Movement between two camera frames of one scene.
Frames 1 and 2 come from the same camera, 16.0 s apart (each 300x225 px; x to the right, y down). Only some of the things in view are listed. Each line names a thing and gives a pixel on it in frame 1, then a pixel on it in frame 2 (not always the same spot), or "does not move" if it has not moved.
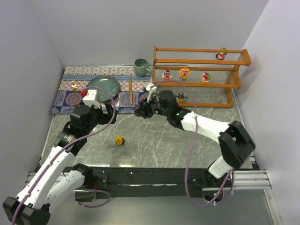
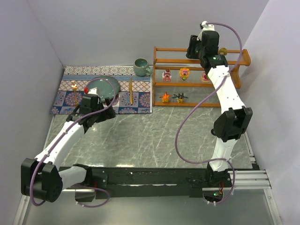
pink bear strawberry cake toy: (167, 75) does not move
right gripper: (142, 110) → (191, 47)
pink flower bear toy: (184, 72) does not move
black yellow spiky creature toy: (180, 98) does not move
